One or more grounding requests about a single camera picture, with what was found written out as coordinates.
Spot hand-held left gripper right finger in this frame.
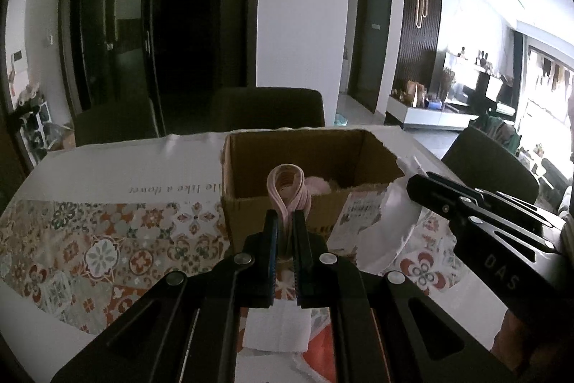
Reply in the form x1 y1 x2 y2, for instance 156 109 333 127
292 210 516 383

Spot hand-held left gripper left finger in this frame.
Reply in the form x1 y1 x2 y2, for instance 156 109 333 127
51 209 279 383

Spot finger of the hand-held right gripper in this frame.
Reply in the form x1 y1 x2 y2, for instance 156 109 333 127
426 171 566 231
406 176 547 250

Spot brown cardboard box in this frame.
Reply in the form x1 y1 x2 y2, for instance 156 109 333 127
220 129 406 253

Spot light pink knit cloth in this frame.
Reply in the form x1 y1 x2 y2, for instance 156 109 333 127
267 163 312 232

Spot dusty pink soft cloth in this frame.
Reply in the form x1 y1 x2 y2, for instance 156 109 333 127
302 176 335 196

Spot white plastic bag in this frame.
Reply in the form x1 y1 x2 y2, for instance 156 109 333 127
356 154 425 276

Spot dark dining chair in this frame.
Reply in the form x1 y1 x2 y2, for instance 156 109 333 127
73 99 159 147
442 125 540 205
208 87 326 131

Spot white paper sheet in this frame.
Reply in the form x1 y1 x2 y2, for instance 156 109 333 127
244 301 311 352

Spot white low cabinet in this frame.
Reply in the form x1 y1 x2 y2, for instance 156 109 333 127
386 96 479 131

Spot orange quilted mat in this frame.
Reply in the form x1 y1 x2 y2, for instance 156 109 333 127
291 318 338 383

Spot dark interior door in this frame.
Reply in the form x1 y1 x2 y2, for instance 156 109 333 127
347 0 394 115

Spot patterned tablecloth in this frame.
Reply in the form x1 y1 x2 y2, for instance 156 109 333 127
0 125 509 383

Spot dark glass sliding doors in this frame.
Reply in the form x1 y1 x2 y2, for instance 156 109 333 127
58 0 265 138

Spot white shoe rack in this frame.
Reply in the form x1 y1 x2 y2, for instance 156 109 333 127
15 100 53 162

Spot plush toy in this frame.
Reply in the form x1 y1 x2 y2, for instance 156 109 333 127
18 82 44 106

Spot dark slatted wall panel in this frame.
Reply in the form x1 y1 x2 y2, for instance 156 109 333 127
394 0 444 97

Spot looped wall lamp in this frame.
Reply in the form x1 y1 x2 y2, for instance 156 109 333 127
415 0 430 30

